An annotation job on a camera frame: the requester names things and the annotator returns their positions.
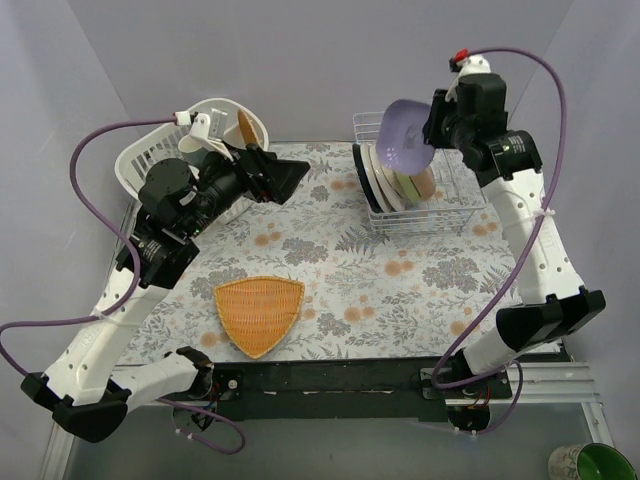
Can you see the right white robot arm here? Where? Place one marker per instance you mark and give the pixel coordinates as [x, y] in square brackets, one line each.
[555, 302]

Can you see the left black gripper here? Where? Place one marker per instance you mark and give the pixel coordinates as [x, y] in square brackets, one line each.
[257, 175]

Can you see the green square bowl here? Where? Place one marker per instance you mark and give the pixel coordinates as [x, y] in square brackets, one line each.
[408, 187]

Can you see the watermelon pattern plate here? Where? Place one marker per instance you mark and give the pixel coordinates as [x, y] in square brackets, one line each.
[383, 204]

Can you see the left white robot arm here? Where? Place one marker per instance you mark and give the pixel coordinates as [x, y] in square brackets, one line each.
[85, 394]

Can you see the floral table mat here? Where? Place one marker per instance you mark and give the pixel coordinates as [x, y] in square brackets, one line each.
[367, 293]

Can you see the beige square bowl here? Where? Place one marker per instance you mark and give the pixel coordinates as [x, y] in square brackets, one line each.
[393, 190]

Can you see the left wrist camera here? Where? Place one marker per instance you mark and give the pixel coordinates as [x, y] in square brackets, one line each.
[206, 128]

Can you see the red rimmed beige plate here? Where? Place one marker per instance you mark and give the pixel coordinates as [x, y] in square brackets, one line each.
[373, 204]

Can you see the white plastic basket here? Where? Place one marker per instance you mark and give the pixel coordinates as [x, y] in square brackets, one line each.
[145, 150]

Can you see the woven bamboo tray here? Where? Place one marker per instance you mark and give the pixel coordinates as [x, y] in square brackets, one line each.
[258, 312]

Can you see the black base frame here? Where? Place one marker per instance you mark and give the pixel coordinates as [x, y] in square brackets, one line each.
[337, 389]

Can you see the white cup in basket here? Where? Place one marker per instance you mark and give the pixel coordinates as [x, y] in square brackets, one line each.
[195, 151]

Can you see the woven coaster in basket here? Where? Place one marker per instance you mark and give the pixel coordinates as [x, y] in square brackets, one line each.
[247, 130]

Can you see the pink square bowl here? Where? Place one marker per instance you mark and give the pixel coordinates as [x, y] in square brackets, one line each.
[424, 183]

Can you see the purple square bowl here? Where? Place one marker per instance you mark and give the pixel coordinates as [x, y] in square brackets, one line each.
[400, 143]

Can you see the white wire dish rack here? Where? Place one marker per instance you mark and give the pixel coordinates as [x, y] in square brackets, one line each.
[456, 200]

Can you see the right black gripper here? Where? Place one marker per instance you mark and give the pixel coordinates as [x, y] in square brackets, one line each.
[435, 120]

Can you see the green floral mug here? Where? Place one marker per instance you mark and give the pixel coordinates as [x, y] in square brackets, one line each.
[595, 461]

